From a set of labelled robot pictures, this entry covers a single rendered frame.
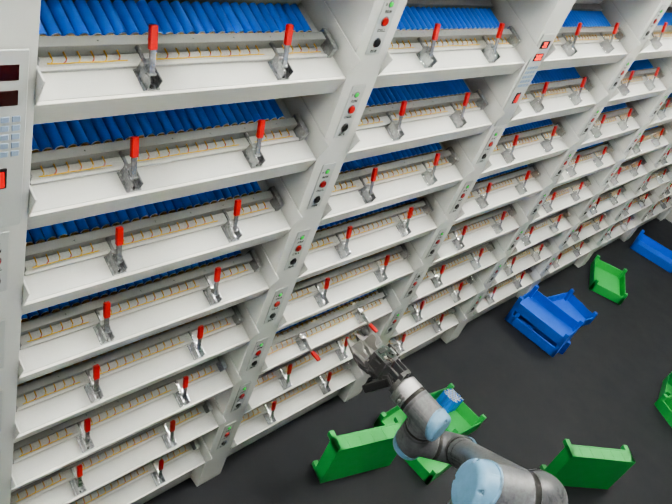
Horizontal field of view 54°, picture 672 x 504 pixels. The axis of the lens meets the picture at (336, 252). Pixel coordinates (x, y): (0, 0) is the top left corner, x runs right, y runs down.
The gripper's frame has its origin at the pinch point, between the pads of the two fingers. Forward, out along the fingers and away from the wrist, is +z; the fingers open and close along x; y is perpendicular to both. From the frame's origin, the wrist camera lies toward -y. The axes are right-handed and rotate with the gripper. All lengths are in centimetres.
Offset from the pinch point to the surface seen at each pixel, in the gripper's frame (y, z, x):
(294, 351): -8.7, 9.6, 12.9
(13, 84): 90, 13, 100
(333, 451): -43.8, -13.3, -0.7
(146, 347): 14, 16, 65
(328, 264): 29.1, 10.4, 15.6
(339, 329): -8.6, 9.8, -7.2
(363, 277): 11.2, 12.9, -11.0
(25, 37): 96, 13, 98
